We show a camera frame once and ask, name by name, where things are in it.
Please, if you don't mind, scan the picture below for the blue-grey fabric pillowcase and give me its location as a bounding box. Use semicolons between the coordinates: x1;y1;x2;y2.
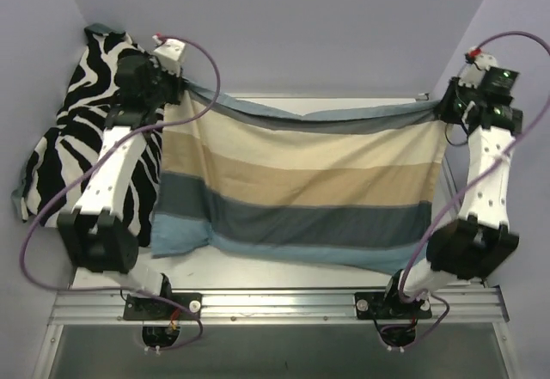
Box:
150;88;447;273

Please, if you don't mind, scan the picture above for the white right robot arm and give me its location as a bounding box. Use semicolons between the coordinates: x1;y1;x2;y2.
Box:
381;68;523;318

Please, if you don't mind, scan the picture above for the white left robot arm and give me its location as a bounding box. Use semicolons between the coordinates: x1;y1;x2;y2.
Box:
57;46;184;320

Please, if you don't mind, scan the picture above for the zebra print cushion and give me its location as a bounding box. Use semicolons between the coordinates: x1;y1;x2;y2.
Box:
12;24;162;247

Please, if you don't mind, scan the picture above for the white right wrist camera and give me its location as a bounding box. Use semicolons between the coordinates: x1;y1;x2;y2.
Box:
458;47;498;89

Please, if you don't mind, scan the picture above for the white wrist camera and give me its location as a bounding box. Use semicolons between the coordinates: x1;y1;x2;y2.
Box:
458;47;498;89
152;34;186;76

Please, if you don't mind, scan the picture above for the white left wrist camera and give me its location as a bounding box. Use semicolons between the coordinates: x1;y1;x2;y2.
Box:
152;34;186;76

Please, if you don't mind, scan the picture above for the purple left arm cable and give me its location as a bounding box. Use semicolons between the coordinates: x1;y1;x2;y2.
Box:
19;34;223;351

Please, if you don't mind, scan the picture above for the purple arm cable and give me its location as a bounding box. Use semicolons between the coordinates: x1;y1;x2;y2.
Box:
19;34;223;351
397;30;550;350

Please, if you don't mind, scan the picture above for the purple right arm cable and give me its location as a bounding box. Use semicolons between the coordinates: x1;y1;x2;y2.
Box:
397;30;550;350

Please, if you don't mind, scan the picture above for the aluminium extrusion rail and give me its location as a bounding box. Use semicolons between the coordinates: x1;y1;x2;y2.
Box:
50;284;509;327

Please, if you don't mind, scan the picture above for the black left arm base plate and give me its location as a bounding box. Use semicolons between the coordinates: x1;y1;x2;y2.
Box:
122;292;203;321

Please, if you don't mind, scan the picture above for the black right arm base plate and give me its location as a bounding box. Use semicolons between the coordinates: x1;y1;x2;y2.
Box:
354;291;432;321

